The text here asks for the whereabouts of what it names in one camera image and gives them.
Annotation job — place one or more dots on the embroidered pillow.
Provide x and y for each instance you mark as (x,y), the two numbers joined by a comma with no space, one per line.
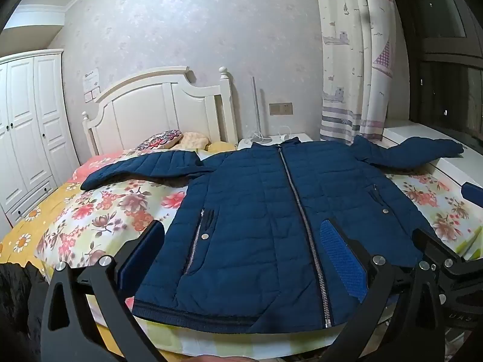
(162,138)

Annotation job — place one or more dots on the yellow daisy sheet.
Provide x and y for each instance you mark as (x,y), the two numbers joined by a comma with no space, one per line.
(34,218)

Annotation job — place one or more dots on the wall switch plate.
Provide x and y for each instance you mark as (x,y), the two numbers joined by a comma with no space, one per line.
(281,108)

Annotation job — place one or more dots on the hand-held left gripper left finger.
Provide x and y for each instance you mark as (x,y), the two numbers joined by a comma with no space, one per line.
(139,250)

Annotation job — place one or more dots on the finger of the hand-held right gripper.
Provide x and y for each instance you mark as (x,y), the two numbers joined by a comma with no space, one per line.
(437,247)
(473,194)

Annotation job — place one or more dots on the white window bench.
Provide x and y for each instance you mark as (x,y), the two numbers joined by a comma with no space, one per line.
(415,132)

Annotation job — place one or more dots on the white nightstand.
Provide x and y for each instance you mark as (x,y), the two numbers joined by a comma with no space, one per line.
(300,137)

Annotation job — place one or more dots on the white wardrobe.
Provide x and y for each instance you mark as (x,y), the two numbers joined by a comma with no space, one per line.
(26,120)

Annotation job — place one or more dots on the dark cloth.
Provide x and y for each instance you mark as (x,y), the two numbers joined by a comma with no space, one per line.
(19,309)

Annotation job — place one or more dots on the floral bedsheet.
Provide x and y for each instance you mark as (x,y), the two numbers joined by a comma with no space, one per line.
(113,211)

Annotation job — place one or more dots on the peach cushion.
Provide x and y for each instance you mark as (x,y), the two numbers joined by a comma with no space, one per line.
(194,139)

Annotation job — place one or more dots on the printed curtain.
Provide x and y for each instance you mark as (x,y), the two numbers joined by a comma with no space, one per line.
(339,64)

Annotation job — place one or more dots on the white wooden headboard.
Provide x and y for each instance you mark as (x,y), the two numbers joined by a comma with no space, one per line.
(151,109)

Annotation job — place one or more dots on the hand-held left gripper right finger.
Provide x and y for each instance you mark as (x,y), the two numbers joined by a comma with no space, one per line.
(341,258)

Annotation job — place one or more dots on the yellow pillow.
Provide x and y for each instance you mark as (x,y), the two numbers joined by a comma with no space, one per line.
(220,146)

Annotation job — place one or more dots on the white slim lamp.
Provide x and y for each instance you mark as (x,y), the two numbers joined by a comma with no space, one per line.
(261,140)

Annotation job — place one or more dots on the blue puffer jacket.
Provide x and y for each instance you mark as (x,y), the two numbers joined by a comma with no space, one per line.
(256,215)

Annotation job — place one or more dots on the dark window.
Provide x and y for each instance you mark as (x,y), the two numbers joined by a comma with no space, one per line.
(445,83)

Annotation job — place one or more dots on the paper wall notes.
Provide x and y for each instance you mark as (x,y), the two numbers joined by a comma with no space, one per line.
(91,77)

